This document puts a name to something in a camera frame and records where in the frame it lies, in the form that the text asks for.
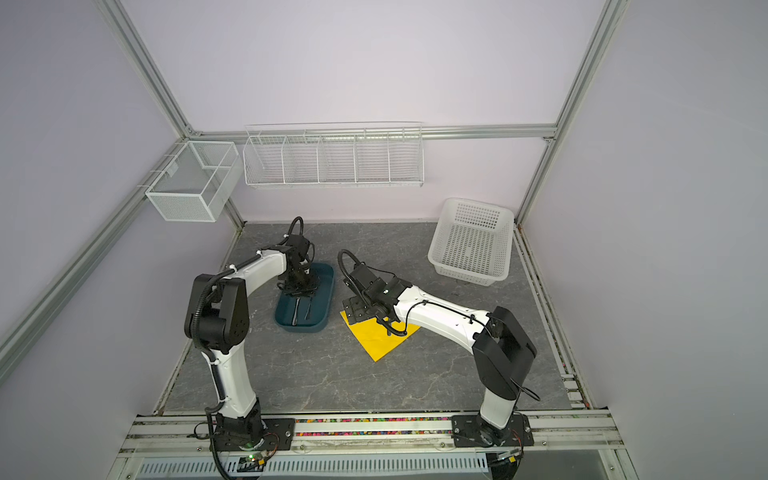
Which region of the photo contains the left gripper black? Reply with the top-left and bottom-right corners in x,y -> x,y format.
282,266 -> 319,297

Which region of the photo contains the silver spoon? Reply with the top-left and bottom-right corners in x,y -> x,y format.
291,297 -> 302,327

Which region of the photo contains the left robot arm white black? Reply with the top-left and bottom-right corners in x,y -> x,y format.
184,216 -> 319,419

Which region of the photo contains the white vent grille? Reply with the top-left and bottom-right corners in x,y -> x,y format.
133,453 -> 490,479

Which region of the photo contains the white mesh wall box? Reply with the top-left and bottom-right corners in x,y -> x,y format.
145,141 -> 244,223

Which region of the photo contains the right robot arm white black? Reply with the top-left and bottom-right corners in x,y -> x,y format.
337,249 -> 540,440

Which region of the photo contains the white wire wall shelf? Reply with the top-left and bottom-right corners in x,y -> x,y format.
243,122 -> 425,188

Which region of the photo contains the teal plastic tray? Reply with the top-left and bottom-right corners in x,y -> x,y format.
274,263 -> 335,333

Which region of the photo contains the silver fork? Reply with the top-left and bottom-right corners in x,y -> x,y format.
302,297 -> 313,322

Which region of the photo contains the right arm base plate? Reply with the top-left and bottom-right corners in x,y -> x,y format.
451,411 -> 534,448

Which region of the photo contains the white plastic perforated basket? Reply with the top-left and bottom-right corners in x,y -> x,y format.
428,198 -> 515,286

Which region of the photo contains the aluminium front rail frame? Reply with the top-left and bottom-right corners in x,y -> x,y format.
108,410 -> 637,479

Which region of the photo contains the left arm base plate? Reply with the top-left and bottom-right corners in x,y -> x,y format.
211,416 -> 296,453

